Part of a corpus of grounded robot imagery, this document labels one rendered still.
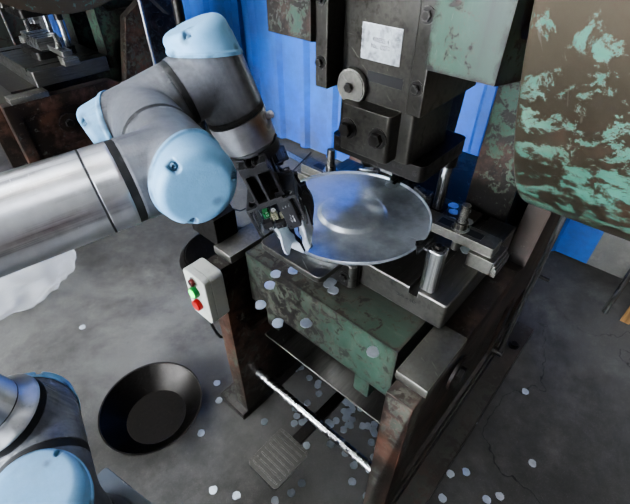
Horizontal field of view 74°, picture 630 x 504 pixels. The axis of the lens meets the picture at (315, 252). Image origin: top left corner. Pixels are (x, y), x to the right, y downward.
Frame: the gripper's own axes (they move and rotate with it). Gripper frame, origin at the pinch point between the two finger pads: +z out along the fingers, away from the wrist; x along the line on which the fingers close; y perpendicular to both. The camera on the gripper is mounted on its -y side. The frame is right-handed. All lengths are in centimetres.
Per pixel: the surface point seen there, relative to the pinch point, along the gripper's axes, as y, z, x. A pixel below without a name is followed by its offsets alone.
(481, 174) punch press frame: -21.1, 14.5, 37.0
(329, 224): -5.7, 2.5, 4.7
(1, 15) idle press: -277, -41, -176
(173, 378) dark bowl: -27, 59, -64
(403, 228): -3.9, 7.2, 16.9
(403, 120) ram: -8.3, -10.4, 21.4
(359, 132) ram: -10.7, -9.8, 14.5
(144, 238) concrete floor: -106, 53, -90
